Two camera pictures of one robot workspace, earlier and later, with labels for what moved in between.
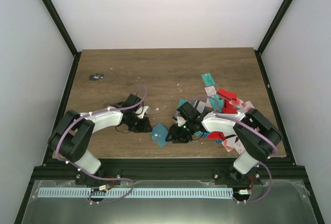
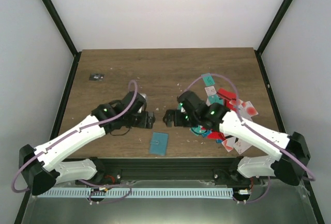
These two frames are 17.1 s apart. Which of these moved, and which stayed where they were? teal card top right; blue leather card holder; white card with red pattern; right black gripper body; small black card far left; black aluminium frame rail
Moved: right black gripper body; blue leather card holder
Stayed: black aluminium frame rail; teal card top right; white card with red pattern; small black card far left
